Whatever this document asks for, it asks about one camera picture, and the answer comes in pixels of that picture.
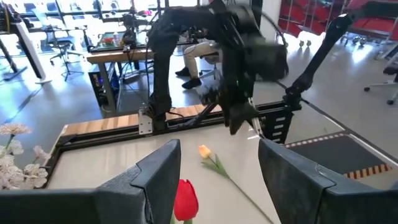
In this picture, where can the red storage rack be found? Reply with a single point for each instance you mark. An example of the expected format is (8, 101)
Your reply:
(298, 21)

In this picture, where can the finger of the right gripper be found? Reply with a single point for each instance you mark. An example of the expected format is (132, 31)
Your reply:
(250, 110)
(234, 119)

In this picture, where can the office chair base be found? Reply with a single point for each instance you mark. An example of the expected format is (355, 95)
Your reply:
(392, 70)

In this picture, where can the black computer tower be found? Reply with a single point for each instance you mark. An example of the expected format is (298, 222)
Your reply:
(98, 87)

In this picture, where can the white artificial flower bunch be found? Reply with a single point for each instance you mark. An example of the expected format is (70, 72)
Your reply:
(14, 128)
(26, 175)

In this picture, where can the silver metal bracket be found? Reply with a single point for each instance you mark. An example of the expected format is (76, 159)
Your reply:
(145, 124)

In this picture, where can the black orange striped mat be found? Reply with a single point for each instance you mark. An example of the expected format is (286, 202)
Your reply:
(335, 152)

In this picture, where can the person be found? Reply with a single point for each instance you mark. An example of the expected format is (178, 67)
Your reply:
(196, 56)

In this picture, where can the red artificial tulip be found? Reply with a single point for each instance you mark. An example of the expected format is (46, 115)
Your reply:
(186, 199)

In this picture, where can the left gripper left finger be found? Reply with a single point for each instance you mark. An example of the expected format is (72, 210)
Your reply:
(140, 202)

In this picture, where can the peach artificial tulip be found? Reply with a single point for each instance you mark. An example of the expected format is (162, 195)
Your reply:
(204, 151)

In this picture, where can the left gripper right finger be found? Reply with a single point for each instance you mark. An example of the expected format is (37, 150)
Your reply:
(295, 193)

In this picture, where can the white desk leg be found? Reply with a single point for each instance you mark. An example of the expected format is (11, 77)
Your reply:
(31, 53)

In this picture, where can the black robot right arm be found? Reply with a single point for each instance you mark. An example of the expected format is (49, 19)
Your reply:
(161, 77)

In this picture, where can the black office chair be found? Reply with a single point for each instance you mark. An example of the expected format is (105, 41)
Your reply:
(63, 42)

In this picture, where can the wooden desk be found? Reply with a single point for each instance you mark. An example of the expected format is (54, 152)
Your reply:
(118, 56)

